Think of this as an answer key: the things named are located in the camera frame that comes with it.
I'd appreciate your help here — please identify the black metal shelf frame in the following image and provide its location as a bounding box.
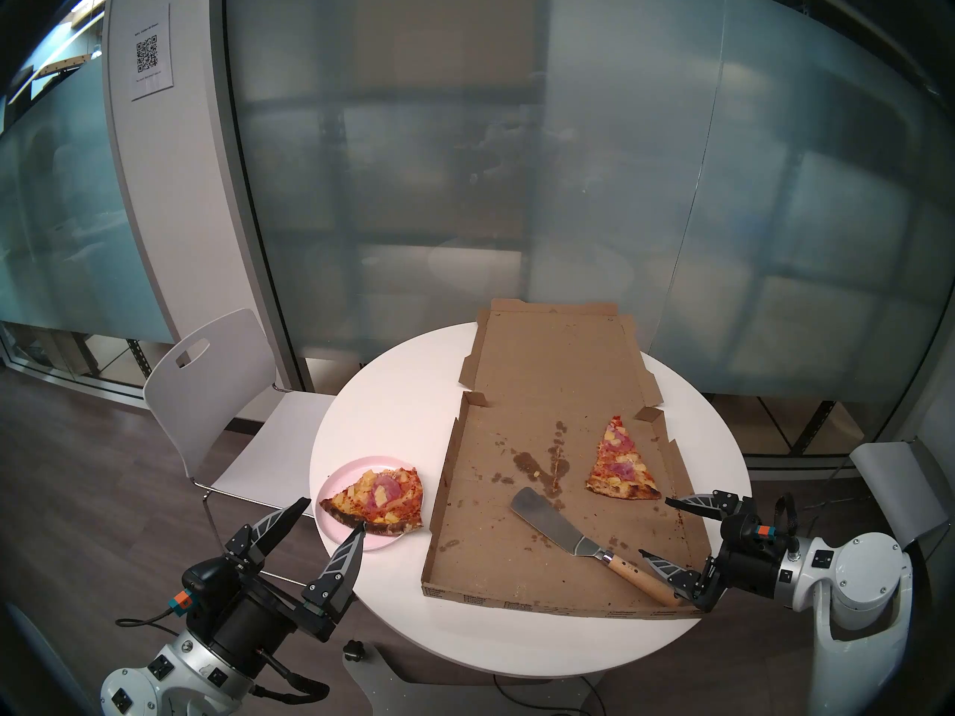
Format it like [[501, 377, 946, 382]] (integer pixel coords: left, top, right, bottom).
[[90, 334, 161, 386], [754, 398, 840, 456]]

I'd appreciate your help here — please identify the left arm thick black cable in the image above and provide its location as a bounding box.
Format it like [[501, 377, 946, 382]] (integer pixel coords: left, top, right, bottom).
[[254, 655, 331, 704]]

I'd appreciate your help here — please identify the white QR code paper sign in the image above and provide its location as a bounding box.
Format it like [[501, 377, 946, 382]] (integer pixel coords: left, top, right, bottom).
[[129, 4, 174, 102]]

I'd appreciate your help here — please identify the large ham pineapple pizza slice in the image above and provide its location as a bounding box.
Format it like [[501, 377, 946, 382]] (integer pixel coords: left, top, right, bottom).
[[319, 467, 425, 536]]

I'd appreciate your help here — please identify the white chair with handle hole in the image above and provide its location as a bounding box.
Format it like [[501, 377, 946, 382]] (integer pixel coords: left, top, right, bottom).
[[143, 309, 357, 602]]

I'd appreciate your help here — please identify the pink plastic plate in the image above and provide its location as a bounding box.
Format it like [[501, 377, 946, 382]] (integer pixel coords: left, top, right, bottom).
[[313, 456, 419, 551]]

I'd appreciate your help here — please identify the white plastic chair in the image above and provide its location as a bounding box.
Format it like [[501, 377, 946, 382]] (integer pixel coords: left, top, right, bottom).
[[806, 439, 952, 566]]

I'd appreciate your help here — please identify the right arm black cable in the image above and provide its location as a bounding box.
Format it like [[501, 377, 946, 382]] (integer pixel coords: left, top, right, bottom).
[[772, 492, 803, 551]]

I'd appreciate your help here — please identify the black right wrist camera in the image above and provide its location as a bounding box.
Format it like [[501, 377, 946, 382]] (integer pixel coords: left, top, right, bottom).
[[720, 515, 780, 555]]

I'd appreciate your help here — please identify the small ham pineapple pizza slice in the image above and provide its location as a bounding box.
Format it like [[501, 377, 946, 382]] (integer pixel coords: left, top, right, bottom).
[[584, 415, 663, 500]]

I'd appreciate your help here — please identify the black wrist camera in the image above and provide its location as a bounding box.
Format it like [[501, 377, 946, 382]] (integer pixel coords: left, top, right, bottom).
[[720, 515, 780, 555], [168, 556, 239, 615]]

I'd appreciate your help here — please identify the open brown cardboard pizza box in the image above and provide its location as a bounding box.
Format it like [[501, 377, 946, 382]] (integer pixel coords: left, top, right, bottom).
[[420, 298, 713, 618]]

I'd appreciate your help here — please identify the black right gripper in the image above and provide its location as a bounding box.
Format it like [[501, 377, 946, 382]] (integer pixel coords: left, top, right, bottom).
[[639, 491, 786, 612]]

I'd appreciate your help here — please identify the metal spatula with wooden handle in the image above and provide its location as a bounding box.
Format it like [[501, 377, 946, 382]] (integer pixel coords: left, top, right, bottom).
[[511, 487, 681, 607]]

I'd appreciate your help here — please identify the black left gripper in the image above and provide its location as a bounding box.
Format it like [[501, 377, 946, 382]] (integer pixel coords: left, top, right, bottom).
[[194, 497, 366, 678]]

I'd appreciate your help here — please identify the grey metal base plate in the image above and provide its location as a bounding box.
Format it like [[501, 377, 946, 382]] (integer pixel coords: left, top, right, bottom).
[[347, 647, 605, 716]]

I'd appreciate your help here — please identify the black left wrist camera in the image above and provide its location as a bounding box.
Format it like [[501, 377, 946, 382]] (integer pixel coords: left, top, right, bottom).
[[168, 556, 239, 615]]

